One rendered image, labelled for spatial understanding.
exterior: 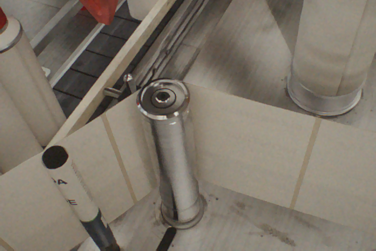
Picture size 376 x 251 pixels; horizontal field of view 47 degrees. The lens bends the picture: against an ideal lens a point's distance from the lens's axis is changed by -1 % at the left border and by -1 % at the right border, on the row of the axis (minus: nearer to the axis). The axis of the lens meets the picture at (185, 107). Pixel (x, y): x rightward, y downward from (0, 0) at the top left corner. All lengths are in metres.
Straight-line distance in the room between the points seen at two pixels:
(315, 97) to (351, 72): 0.05
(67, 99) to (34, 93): 0.11
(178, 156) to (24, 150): 0.19
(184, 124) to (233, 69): 0.27
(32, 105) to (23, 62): 0.06
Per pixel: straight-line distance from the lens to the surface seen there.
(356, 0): 0.41
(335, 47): 0.45
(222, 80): 0.55
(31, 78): 0.45
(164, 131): 0.30
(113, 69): 0.54
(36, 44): 0.53
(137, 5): 0.62
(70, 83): 0.59
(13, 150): 0.46
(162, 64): 0.63
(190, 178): 0.37
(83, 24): 0.74
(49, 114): 0.49
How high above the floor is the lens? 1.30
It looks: 52 degrees down
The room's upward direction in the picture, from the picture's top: 6 degrees counter-clockwise
